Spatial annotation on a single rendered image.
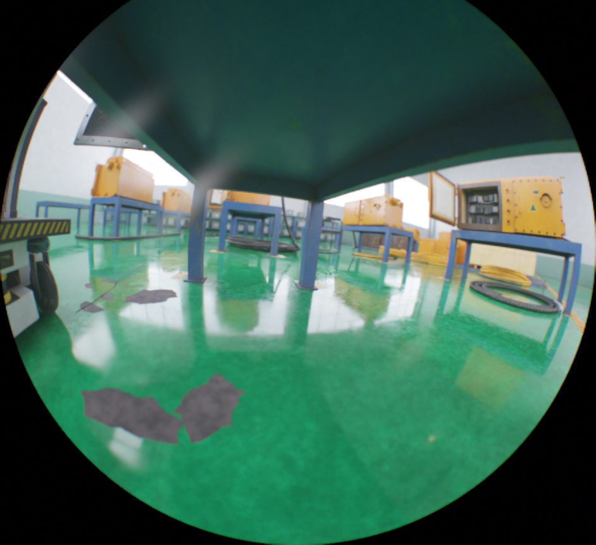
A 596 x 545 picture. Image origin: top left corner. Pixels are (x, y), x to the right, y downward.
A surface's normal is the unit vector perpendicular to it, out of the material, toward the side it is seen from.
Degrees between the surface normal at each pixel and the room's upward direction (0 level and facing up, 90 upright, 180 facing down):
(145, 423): 0
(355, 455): 0
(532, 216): 90
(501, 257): 90
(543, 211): 90
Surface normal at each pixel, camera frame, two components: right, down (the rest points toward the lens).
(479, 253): -0.95, -0.08
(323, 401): 0.11, -0.99
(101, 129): 0.72, 0.14
